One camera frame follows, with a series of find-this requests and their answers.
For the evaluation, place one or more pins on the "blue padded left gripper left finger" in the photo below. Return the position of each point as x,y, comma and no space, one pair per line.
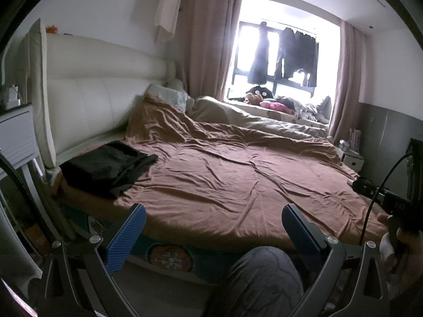
61,290

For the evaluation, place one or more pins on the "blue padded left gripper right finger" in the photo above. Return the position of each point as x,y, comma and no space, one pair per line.
365,291

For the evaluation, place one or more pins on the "black garment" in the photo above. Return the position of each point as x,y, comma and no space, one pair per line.
107,171

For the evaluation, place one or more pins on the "black hanging clothes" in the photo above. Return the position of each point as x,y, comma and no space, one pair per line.
297,53

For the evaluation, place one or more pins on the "person's right hand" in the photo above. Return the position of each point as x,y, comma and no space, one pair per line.
401,274

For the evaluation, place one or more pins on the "white bedside table right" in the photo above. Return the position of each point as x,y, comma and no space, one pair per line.
350,158

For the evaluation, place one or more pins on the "person's knee grey trousers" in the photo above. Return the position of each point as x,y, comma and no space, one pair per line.
263,282

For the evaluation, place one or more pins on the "pink curtain right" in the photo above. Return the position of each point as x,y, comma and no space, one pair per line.
351,78

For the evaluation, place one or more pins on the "pink curtain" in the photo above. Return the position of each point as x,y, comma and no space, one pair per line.
208,35
351,78

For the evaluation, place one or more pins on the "grey nightstand left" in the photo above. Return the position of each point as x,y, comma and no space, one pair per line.
18,138

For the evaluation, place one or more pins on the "pink plush toy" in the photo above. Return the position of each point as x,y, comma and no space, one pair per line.
277,106

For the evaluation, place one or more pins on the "brown bed cover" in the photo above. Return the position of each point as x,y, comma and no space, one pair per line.
223,186

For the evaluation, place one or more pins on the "black plush toy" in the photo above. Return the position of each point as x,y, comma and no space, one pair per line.
264,92

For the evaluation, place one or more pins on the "white padded headboard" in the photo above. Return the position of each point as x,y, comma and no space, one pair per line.
81,88

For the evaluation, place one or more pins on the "orange plush toy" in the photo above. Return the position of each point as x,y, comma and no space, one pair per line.
253,99

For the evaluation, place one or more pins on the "light patterned pillow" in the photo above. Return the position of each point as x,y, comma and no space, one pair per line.
174,94

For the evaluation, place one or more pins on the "beige duvet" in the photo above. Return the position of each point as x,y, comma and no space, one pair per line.
210,110

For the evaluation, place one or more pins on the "white air conditioner cover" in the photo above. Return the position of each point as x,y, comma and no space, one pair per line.
165,19

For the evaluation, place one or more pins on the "pink curtain left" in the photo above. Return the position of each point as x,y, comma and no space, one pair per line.
208,35

